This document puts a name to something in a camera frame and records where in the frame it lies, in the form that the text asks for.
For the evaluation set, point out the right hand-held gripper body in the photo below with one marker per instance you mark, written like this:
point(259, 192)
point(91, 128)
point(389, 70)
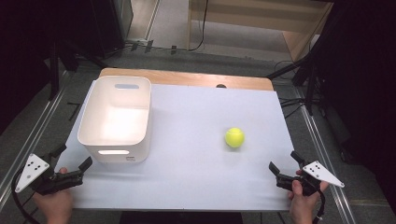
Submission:
point(311, 177)

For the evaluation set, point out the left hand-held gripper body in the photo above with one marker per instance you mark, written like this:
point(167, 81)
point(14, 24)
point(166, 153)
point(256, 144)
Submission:
point(34, 174)

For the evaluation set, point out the person's right hand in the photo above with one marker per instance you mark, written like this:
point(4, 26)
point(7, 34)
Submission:
point(301, 205)

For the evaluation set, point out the person's left hand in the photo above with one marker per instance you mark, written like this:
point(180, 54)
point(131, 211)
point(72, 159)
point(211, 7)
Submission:
point(56, 202)

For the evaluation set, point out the white plastic bin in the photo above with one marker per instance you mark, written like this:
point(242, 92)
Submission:
point(115, 124)

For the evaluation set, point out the yellow tennis ball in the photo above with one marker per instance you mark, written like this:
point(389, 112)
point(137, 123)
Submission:
point(234, 137)

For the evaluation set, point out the black metal stand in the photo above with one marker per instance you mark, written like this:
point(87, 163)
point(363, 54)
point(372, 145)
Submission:
point(55, 71)

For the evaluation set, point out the white board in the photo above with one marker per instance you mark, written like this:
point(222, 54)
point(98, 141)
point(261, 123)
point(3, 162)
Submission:
point(193, 161)

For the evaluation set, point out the black tripod stand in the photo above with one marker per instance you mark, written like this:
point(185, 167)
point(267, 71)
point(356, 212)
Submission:
point(311, 62)

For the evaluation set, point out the black curtain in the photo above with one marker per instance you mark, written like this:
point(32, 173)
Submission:
point(21, 56)
point(370, 93)

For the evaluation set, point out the person's dark clothing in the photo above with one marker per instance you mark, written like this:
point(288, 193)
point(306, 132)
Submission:
point(180, 217)

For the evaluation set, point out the wooden table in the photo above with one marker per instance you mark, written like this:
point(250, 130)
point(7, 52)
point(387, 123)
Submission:
point(186, 78)

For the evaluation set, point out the dark cabinet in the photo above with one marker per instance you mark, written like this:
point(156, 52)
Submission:
point(109, 21)

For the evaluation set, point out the light wooden shelf unit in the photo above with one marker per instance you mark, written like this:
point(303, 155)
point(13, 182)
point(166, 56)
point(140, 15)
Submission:
point(249, 18)

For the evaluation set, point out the metal floor rail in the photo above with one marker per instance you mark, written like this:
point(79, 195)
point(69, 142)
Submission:
point(323, 161)
point(31, 137)

